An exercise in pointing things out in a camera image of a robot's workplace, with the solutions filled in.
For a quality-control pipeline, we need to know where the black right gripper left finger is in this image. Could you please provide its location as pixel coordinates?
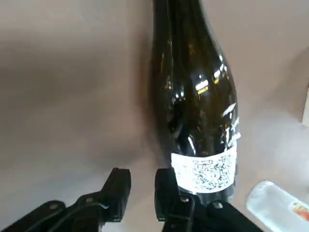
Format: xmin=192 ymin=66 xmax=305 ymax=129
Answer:
xmin=0 ymin=168 xmax=132 ymax=232

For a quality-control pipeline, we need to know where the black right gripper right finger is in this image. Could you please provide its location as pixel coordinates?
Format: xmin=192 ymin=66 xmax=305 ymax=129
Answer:
xmin=154 ymin=168 xmax=264 ymax=232

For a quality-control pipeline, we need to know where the white QR code label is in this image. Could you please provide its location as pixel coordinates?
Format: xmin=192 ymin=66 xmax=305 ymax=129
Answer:
xmin=170 ymin=145 xmax=237 ymax=194

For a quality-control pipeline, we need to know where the clear plastic bottle blue cap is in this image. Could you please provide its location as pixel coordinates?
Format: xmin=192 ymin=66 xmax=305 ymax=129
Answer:
xmin=246 ymin=180 xmax=309 ymax=232

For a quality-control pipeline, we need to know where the wooden dispenser base block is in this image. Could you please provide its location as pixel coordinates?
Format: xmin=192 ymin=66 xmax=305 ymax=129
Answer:
xmin=300 ymin=83 xmax=309 ymax=126

